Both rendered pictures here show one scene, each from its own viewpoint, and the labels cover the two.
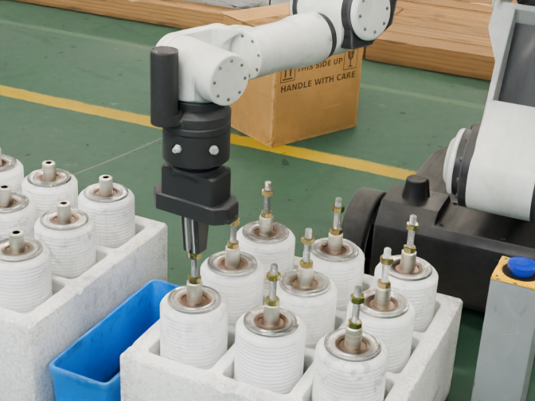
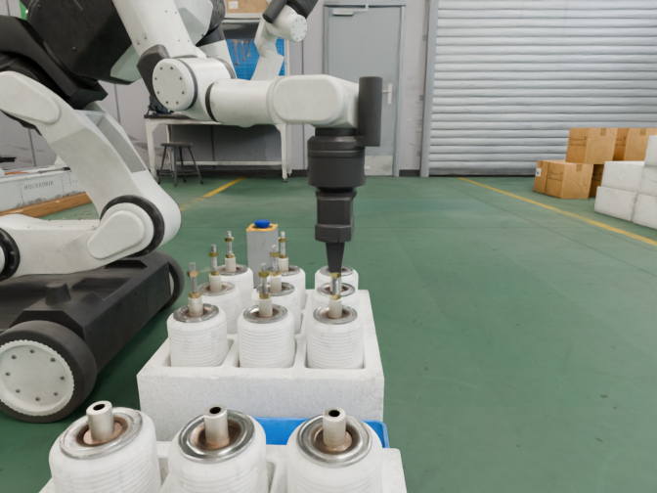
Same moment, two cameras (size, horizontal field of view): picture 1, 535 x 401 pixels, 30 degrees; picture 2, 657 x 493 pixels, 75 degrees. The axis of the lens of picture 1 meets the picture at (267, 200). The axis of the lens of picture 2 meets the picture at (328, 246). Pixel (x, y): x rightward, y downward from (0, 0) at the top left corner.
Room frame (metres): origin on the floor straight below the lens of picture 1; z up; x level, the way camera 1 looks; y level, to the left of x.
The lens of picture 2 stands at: (1.46, 0.71, 0.55)
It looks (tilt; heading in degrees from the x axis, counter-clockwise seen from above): 15 degrees down; 248
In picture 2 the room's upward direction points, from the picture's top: straight up
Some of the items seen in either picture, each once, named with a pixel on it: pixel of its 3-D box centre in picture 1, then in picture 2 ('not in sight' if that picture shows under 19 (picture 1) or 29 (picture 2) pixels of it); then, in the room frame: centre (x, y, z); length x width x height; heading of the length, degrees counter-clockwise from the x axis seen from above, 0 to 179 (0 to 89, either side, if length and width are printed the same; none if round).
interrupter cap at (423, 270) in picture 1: (407, 268); (231, 270); (1.32, -0.22, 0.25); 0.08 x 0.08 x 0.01
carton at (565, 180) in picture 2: not in sight; (568, 179); (-1.99, -2.06, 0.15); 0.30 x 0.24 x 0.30; 66
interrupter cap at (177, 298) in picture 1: (194, 299); (334, 314); (1.20, 0.10, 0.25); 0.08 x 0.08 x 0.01
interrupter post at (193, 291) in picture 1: (194, 291); (334, 307); (1.20, 0.10, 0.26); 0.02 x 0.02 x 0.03
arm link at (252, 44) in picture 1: (212, 59); (311, 102); (1.23, 0.08, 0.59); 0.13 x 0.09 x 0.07; 134
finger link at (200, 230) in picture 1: (202, 231); not in sight; (1.20, 0.08, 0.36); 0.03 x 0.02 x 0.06; 151
